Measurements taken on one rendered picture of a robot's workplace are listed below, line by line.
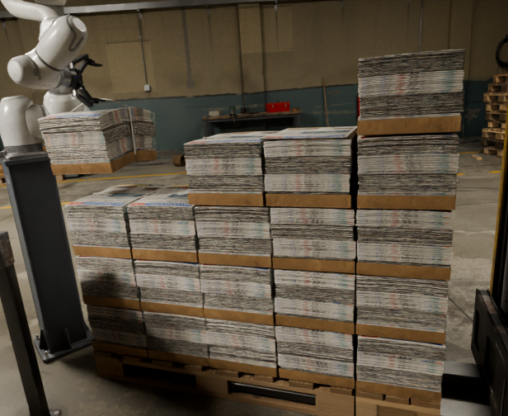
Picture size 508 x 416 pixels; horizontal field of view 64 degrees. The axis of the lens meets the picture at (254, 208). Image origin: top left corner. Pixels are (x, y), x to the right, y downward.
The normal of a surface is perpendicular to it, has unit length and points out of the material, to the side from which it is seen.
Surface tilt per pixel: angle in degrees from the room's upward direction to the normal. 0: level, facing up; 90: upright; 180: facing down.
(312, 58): 90
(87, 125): 97
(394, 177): 90
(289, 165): 90
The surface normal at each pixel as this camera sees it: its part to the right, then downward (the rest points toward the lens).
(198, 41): 0.04, 0.26
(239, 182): -0.30, 0.27
